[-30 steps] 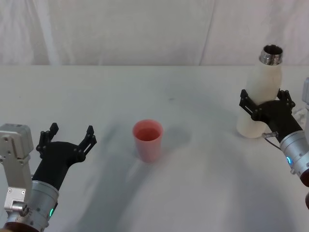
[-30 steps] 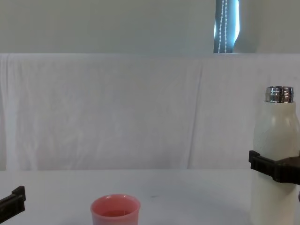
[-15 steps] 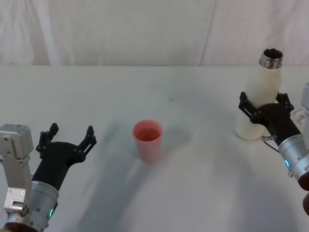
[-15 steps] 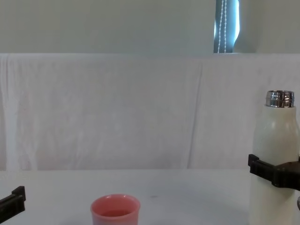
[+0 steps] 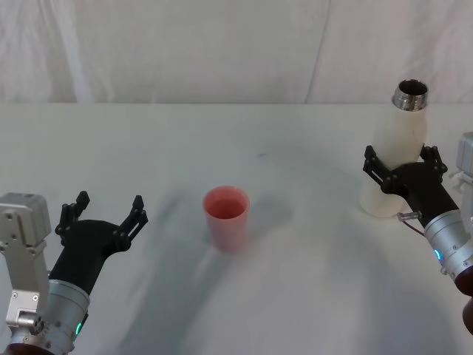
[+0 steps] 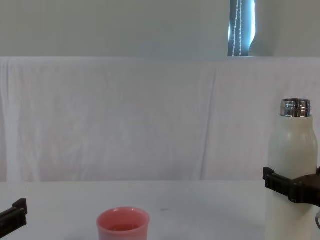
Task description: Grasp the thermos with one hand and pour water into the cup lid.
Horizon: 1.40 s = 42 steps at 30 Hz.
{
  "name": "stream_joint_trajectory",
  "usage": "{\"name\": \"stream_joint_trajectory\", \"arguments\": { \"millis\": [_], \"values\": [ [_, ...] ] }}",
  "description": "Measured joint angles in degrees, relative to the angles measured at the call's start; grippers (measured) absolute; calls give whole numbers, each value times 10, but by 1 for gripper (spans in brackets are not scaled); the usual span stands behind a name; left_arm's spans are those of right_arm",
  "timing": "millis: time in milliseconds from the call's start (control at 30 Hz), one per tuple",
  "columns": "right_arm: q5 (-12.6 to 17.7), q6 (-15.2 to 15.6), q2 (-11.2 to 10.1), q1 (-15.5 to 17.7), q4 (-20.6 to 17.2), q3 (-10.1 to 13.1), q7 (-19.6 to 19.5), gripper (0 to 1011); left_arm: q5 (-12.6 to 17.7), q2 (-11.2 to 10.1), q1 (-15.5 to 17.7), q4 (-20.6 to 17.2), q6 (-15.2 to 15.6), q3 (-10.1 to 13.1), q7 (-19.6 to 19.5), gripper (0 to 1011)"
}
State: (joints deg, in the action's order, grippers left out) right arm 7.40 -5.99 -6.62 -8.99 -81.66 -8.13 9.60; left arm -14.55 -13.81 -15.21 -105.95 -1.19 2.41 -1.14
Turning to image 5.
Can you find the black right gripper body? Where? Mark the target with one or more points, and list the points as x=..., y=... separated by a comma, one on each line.
x=421, y=188

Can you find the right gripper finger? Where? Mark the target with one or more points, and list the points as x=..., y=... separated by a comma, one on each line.
x=434, y=159
x=377, y=168

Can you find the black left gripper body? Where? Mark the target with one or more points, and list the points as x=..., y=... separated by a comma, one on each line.
x=83, y=247

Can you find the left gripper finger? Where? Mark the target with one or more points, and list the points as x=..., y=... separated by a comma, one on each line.
x=133, y=222
x=70, y=214

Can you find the cream vacuum bottle steel neck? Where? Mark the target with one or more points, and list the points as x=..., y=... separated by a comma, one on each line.
x=401, y=125

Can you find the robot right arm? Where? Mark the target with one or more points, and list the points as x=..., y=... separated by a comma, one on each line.
x=451, y=244

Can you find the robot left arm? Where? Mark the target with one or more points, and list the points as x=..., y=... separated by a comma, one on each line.
x=61, y=308

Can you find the pink plastic cup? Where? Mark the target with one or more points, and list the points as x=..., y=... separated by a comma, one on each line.
x=226, y=222

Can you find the white table cloth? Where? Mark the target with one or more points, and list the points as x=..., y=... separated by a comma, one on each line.
x=281, y=296

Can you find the white curtain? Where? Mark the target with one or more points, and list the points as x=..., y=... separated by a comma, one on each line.
x=221, y=48

